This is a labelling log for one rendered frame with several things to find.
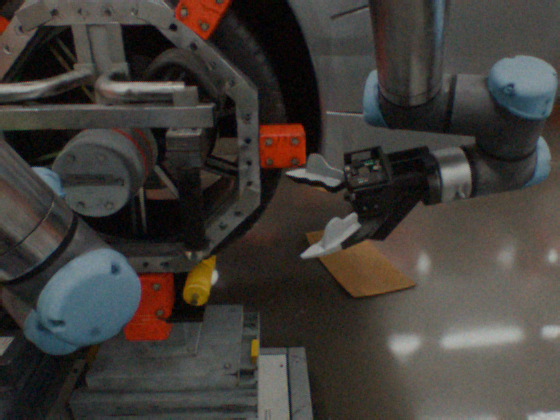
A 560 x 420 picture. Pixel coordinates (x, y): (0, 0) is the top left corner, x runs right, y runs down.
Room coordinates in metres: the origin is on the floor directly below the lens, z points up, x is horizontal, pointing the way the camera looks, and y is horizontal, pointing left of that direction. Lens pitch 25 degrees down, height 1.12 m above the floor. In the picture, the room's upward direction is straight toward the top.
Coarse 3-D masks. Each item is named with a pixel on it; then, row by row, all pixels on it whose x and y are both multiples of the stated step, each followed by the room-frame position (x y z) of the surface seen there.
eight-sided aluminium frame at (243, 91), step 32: (32, 0) 0.83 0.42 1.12; (64, 0) 0.82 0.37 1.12; (96, 0) 0.82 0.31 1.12; (128, 0) 0.82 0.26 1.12; (160, 0) 0.82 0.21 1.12; (32, 32) 0.82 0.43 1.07; (192, 32) 0.83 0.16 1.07; (0, 64) 0.81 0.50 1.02; (224, 64) 0.83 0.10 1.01; (256, 96) 0.83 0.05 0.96; (256, 128) 0.83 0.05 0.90; (256, 160) 0.83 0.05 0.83; (256, 192) 0.83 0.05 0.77; (224, 224) 0.87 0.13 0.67; (128, 256) 0.82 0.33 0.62; (160, 256) 0.82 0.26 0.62
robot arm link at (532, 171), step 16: (544, 144) 0.57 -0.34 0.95; (480, 160) 0.56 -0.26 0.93; (496, 160) 0.54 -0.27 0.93; (528, 160) 0.54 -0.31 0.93; (544, 160) 0.56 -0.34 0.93; (480, 176) 0.55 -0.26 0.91; (496, 176) 0.55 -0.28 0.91; (512, 176) 0.55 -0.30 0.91; (528, 176) 0.55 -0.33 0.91; (544, 176) 0.56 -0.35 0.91; (480, 192) 0.56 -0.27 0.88; (496, 192) 0.56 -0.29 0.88
